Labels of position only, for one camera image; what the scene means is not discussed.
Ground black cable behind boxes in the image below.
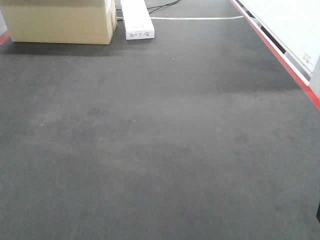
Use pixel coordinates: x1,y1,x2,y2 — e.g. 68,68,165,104
146,0,182,11

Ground white conveyor side panel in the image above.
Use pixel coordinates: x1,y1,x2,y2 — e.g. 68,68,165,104
241,0,320,88

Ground large brown cardboard box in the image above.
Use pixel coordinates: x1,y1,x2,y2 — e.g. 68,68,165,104
0,0,117,45

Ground long white carton box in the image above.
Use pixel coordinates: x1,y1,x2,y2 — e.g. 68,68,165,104
120,0,155,41

